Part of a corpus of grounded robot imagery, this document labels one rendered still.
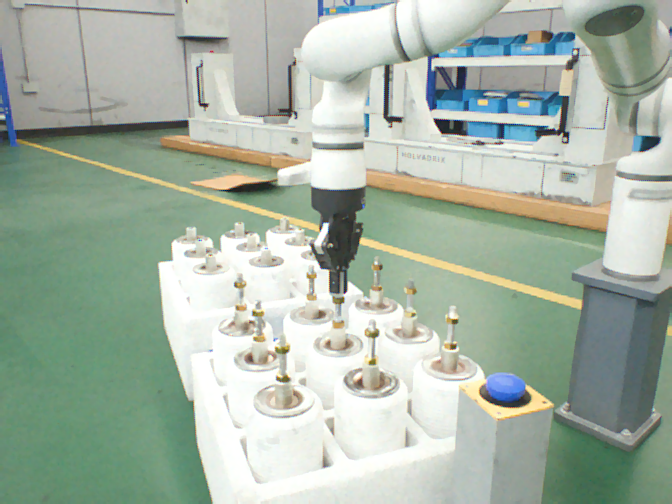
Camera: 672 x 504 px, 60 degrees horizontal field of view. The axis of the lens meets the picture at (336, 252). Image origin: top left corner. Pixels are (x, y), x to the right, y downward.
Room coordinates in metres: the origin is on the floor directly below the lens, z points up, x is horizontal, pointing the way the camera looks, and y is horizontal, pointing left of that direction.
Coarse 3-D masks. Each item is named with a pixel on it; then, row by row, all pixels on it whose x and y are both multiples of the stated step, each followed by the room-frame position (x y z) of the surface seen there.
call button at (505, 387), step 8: (496, 376) 0.55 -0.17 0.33; (504, 376) 0.55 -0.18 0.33; (512, 376) 0.55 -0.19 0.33; (488, 384) 0.54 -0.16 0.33; (496, 384) 0.53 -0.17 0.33; (504, 384) 0.53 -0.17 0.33; (512, 384) 0.53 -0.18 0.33; (520, 384) 0.53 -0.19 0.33; (496, 392) 0.52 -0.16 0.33; (504, 392) 0.52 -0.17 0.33; (512, 392) 0.52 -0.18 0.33; (520, 392) 0.52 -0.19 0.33; (504, 400) 0.52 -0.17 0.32; (512, 400) 0.52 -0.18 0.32
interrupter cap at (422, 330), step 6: (390, 324) 0.85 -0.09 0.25; (396, 324) 0.85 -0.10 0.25; (420, 324) 0.85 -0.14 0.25; (390, 330) 0.83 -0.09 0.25; (396, 330) 0.83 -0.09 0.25; (420, 330) 0.83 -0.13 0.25; (426, 330) 0.83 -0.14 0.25; (432, 330) 0.83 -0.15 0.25; (390, 336) 0.80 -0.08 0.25; (396, 336) 0.81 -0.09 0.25; (402, 336) 0.81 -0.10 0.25; (414, 336) 0.81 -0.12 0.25; (420, 336) 0.81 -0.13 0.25; (426, 336) 0.81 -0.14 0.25; (432, 336) 0.81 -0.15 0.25; (402, 342) 0.79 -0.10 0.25; (408, 342) 0.79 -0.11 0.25; (414, 342) 0.79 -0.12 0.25; (420, 342) 0.79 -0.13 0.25
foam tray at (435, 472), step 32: (224, 416) 0.71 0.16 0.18; (224, 448) 0.63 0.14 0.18; (416, 448) 0.63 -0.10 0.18; (448, 448) 0.63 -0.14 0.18; (224, 480) 0.62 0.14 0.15; (288, 480) 0.57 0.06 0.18; (320, 480) 0.57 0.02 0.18; (352, 480) 0.58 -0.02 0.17; (384, 480) 0.60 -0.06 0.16; (416, 480) 0.61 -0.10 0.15; (448, 480) 0.63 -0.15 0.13
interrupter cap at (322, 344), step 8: (320, 336) 0.80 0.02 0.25; (328, 336) 0.81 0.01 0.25; (352, 336) 0.81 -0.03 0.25; (320, 344) 0.78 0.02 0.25; (328, 344) 0.79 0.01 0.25; (352, 344) 0.78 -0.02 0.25; (360, 344) 0.78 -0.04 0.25; (320, 352) 0.75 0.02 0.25; (328, 352) 0.75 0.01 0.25; (336, 352) 0.75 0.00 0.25; (344, 352) 0.75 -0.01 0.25; (352, 352) 0.75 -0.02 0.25
